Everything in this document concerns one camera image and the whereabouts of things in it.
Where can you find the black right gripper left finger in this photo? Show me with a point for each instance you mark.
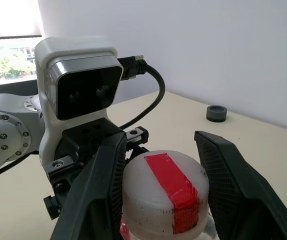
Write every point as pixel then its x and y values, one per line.
pixel 93 200

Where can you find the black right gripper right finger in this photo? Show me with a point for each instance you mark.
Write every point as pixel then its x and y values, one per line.
pixel 246 195

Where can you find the glass window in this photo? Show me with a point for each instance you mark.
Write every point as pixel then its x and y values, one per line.
pixel 3 65

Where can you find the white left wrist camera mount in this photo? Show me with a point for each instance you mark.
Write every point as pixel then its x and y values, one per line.
pixel 83 87

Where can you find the white roller blind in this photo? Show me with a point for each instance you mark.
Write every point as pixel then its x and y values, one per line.
pixel 8 17

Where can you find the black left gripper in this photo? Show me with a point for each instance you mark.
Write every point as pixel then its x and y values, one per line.
pixel 83 140

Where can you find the small dark grey round puck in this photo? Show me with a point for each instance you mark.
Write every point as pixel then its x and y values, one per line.
pixel 216 115

